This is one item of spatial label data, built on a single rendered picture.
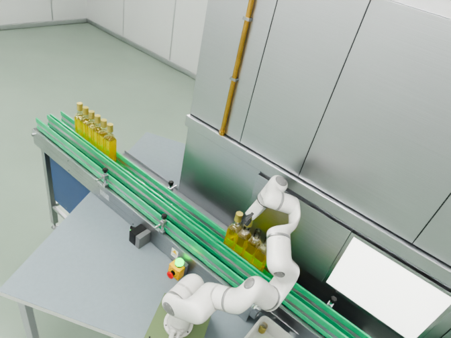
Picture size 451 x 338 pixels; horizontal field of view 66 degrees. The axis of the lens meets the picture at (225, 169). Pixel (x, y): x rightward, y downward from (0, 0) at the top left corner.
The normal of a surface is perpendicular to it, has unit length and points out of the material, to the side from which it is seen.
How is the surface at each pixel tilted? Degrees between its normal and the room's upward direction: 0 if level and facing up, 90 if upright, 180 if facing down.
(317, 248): 90
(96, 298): 0
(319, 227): 90
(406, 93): 90
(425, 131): 90
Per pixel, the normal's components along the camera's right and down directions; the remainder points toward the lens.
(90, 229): 0.19, -0.79
